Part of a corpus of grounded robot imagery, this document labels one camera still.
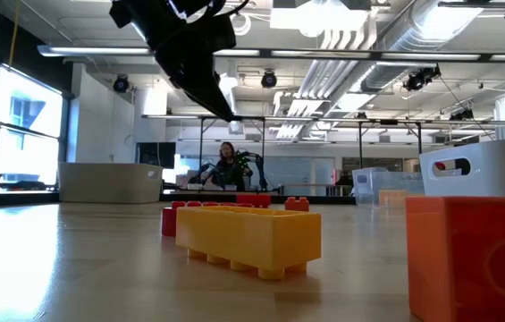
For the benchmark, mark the red toy brick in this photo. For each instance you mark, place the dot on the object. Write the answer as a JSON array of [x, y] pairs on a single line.
[[253, 200], [169, 221]]

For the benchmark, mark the black background robot arm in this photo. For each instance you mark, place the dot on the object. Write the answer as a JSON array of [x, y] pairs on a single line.
[[203, 174], [256, 167]]

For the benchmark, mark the black ceiling spotlight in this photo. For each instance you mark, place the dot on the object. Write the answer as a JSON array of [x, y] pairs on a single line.
[[121, 84], [419, 79], [462, 115], [269, 79]]

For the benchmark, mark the person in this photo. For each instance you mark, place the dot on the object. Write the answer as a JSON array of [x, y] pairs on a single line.
[[229, 167]]

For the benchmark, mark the overhead light bar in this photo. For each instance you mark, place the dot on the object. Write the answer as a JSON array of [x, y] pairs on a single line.
[[323, 54]]

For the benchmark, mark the white ceiling unit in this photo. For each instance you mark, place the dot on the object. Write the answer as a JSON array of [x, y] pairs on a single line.
[[319, 15]]

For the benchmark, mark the grey plastic bin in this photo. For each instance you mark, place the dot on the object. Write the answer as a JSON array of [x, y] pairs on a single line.
[[109, 181]]

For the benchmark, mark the clear plastic bin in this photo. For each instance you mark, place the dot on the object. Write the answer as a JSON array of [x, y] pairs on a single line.
[[368, 185]]

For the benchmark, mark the large window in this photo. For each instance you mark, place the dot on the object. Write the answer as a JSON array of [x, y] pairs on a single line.
[[24, 134]]

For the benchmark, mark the white plastic bin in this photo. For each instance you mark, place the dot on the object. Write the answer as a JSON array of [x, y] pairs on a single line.
[[484, 174]]

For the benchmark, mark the black background rig frame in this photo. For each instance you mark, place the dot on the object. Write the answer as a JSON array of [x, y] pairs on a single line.
[[360, 147], [201, 147]]

